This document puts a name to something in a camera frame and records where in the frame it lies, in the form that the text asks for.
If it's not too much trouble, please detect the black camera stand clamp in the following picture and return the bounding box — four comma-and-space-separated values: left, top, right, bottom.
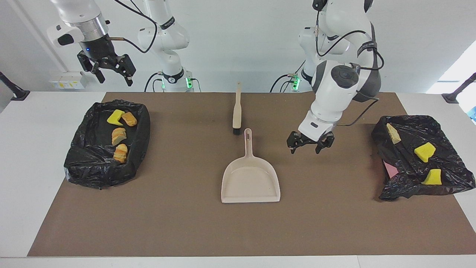
0, 71, 30, 101
442, 73, 476, 104

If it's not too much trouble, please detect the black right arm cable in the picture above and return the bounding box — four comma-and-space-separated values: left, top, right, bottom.
108, 0, 158, 54

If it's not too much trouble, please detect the black trash bag lined bin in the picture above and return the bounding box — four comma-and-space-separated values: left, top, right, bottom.
63, 99, 151, 190

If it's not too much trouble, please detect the beige plastic dustpan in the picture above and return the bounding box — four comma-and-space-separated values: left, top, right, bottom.
221, 128, 281, 204

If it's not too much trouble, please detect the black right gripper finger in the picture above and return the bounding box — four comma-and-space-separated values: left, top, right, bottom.
112, 54, 136, 87
77, 51, 106, 84

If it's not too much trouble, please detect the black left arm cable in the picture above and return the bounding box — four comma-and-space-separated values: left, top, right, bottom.
314, 0, 385, 127

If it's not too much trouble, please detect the green and yellow sponge piece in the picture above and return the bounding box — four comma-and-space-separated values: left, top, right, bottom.
107, 109, 125, 125

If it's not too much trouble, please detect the white wall socket box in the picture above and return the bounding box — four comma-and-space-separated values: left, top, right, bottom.
49, 71, 89, 90

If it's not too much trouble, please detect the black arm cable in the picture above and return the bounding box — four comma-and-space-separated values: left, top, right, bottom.
108, 0, 158, 54
314, 0, 385, 127

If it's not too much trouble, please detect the orange striped croissant piece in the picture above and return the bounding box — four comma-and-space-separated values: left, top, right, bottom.
386, 123, 402, 145
113, 144, 128, 163

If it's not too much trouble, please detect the brown table mat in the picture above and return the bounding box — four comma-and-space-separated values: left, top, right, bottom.
27, 92, 476, 257

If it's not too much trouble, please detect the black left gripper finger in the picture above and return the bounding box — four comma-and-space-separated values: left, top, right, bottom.
315, 135, 335, 154
287, 132, 302, 154

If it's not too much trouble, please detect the crumpled black trash bag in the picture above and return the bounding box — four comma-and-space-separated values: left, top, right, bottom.
371, 115, 476, 201

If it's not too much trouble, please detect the white wall cable duct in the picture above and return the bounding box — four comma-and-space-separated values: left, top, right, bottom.
6, 0, 69, 73

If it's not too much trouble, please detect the pale flaky croissant piece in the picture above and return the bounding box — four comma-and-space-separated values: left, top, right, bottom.
112, 127, 127, 146

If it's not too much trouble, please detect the black base cable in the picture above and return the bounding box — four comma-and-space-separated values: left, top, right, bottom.
270, 73, 300, 93
144, 72, 161, 92

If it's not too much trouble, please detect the black right base cable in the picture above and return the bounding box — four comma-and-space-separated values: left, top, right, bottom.
144, 72, 161, 92

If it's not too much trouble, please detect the black left base cable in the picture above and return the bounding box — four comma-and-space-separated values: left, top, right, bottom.
270, 73, 300, 93

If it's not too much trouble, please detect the pink plastic bin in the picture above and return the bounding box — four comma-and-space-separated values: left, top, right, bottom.
383, 160, 399, 180

